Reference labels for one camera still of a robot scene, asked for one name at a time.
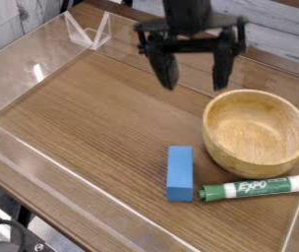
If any brown wooden bowl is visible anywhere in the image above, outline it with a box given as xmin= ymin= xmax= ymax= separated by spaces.
xmin=202 ymin=90 xmax=299 ymax=178

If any black cable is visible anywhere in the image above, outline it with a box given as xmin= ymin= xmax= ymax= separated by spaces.
xmin=0 ymin=220 xmax=30 ymax=252

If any clear acrylic tray wall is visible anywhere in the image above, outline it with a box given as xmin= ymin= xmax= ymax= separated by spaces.
xmin=0 ymin=127 xmax=201 ymax=252

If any green Expo marker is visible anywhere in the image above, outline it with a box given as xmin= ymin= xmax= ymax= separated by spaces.
xmin=200 ymin=175 xmax=299 ymax=202

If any blue rectangular block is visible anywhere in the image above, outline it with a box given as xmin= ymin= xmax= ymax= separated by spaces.
xmin=167 ymin=146 xmax=194 ymax=202

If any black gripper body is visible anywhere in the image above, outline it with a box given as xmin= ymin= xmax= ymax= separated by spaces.
xmin=134 ymin=0 xmax=248 ymax=55

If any clear acrylic corner bracket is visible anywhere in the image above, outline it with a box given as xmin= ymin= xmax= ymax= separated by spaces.
xmin=64 ymin=12 xmax=113 ymax=51

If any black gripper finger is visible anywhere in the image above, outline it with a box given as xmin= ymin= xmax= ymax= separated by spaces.
xmin=146 ymin=35 xmax=181 ymax=90
xmin=213 ymin=31 xmax=236 ymax=91

